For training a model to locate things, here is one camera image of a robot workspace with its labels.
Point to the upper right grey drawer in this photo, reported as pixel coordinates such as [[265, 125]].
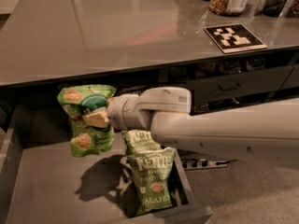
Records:
[[211, 89]]

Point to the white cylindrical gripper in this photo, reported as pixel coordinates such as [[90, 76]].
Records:
[[118, 112]]

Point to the grey power strip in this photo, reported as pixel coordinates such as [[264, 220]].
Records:
[[202, 164]]

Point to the black white fiducial marker tile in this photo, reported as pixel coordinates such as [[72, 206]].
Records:
[[234, 38]]

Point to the green Dang chip bag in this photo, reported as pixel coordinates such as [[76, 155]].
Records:
[[86, 107]]

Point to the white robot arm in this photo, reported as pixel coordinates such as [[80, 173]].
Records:
[[266, 133]]

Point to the front Kettle jalapeno chip bag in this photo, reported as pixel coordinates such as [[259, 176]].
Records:
[[150, 171]]

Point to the open grey top drawer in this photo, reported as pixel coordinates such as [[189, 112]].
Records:
[[43, 183]]

